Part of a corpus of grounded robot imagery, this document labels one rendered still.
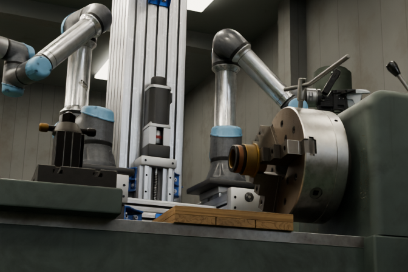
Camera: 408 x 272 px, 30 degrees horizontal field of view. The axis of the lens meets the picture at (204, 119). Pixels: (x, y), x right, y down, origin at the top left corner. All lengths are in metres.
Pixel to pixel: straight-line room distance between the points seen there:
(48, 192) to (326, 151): 0.73
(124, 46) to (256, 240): 1.32
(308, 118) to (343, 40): 6.62
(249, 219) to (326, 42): 7.18
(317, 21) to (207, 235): 7.52
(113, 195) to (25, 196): 0.19
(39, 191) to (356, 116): 0.87
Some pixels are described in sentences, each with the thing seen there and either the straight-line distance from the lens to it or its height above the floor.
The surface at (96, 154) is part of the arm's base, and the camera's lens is 2.59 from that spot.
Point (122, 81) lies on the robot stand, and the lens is 2.91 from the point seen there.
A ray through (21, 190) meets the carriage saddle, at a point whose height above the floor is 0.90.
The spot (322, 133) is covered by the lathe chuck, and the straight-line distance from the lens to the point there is 2.01.
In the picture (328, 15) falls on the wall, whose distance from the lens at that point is 9.04.
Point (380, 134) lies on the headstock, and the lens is 2.01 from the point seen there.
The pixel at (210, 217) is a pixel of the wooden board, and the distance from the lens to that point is 1.82.
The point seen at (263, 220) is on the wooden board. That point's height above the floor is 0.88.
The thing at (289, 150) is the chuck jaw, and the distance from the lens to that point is 1.98.
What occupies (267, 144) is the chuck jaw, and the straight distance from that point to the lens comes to 2.12.
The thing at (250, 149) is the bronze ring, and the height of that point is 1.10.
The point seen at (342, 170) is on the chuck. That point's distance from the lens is 2.01.
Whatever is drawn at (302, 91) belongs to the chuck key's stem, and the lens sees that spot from 2.14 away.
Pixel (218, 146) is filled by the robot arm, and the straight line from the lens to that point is 2.78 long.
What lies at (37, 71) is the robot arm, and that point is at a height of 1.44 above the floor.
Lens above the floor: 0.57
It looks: 17 degrees up
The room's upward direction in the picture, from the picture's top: 1 degrees clockwise
